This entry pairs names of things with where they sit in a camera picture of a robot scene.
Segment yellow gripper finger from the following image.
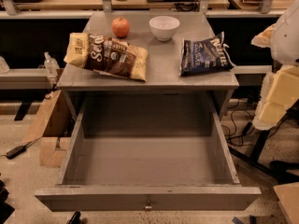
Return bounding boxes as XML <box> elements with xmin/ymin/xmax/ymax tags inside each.
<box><xmin>252</xmin><ymin>65</ymin><xmax>299</xmax><ymax>131</ymax></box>
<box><xmin>251</xmin><ymin>24</ymin><xmax>274</xmax><ymax>48</ymax></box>

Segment blue chip bag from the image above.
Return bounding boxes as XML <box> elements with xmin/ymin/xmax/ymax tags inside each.
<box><xmin>180</xmin><ymin>32</ymin><xmax>235</xmax><ymax>77</ymax></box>

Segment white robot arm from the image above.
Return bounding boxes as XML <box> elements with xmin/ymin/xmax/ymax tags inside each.
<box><xmin>251</xmin><ymin>0</ymin><xmax>299</xmax><ymax>131</ymax></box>

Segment grey open top drawer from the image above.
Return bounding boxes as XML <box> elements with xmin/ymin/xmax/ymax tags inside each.
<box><xmin>36</xmin><ymin>91</ymin><xmax>261</xmax><ymax>211</ymax></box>

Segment brown yellow chip bag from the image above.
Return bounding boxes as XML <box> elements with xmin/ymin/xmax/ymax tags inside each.
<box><xmin>64</xmin><ymin>33</ymin><xmax>148</xmax><ymax>81</ymax></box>

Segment white bowl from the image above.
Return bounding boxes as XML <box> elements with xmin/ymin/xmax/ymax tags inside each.
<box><xmin>149</xmin><ymin>16</ymin><xmax>180</xmax><ymax>41</ymax></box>

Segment grey cabinet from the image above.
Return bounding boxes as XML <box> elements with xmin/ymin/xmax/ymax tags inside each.
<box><xmin>58</xmin><ymin>10</ymin><xmax>238</xmax><ymax>116</ymax></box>

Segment cardboard sheet bottom right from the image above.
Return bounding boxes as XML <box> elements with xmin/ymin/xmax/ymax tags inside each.
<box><xmin>274</xmin><ymin>182</ymin><xmax>299</xmax><ymax>224</ymax></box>

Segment red apple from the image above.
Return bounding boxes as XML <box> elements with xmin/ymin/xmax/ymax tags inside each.
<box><xmin>111</xmin><ymin>17</ymin><xmax>130</xmax><ymax>38</ymax></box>

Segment clear plastic bottle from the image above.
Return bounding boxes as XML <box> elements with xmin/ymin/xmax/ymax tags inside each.
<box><xmin>44</xmin><ymin>52</ymin><xmax>59</xmax><ymax>77</ymax></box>

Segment cardboard box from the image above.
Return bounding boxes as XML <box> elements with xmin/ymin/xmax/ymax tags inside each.
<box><xmin>21</xmin><ymin>91</ymin><xmax>71</xmax><ymax>167</ymax></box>

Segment black power adapter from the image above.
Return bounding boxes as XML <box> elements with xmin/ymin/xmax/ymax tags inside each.
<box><xmin>6</xmin><ymin>146</ymin><xmax>26</xmax><ymax>160</ymax></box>

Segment black floor cables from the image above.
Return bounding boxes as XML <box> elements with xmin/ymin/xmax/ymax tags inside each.
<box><xmin>221</xmin><ymin>100</ymin><xmax>281</xmax><ymax>147</ymax></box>

